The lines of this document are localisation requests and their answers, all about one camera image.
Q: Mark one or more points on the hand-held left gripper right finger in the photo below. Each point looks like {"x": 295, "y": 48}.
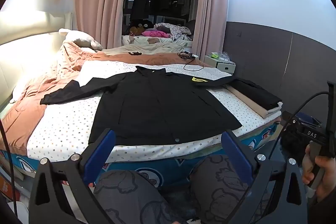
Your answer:
{"x": 236, "y": 157}

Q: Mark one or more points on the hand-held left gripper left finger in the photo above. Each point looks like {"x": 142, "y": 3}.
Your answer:
{"x": 101, "y": 154}

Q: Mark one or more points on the black jacket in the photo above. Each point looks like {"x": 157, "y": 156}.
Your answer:
{"x": 162, "y": 108}

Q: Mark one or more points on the person's right forearm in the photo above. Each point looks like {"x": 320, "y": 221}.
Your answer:
{"x": 325, "y": 211}

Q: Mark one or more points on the pile of floral clothes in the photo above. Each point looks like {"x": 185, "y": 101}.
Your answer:
{"x": 176, "y": 29}

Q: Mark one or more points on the person's right hand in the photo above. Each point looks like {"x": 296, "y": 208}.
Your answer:
{"x": 328, "y": 176}

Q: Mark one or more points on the white flower-dotted sheet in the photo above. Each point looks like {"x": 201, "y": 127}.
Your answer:
{"x": 65, "y": 129}

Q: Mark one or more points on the person's left leg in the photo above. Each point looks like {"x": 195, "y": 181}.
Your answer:
{"x": 126, "y": 195}

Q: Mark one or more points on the folded beige garment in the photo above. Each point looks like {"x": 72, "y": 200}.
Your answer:
{"x": 249, "y": 103}

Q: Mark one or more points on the bed with blue cartoon cover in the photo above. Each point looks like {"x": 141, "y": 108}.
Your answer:
{"x": 157, "y": 174}

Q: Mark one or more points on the folded black garment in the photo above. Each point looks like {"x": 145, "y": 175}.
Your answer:
{"x": 257, "y": 94}

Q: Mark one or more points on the orange quilt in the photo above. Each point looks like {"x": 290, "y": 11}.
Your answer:
{"x": 29, "y": 113}

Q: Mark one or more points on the white nightstand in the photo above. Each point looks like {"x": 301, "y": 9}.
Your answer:
{"x": 223, "y": 66}

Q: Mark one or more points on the green item on nightstand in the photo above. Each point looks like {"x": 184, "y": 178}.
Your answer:
{"x": 215, "y": 55}

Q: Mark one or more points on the small black device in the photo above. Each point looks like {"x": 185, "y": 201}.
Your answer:
{"x": 134, "y": 53}

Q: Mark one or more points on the beige pillow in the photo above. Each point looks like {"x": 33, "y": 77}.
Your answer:
{"x": 81, "y": 39}

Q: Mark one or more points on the cream padded headboard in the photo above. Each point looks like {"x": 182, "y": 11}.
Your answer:
{"x": 23, "y": 61}

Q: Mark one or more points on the cream bear-print blanket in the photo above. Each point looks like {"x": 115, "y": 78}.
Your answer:
{"x": 157, "y": 46}

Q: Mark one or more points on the pink cloth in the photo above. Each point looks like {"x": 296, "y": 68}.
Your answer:
{"x": 156, "y": 33}

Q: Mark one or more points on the dark plush toy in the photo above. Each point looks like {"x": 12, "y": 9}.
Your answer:
{"x": 139, "y": 24}

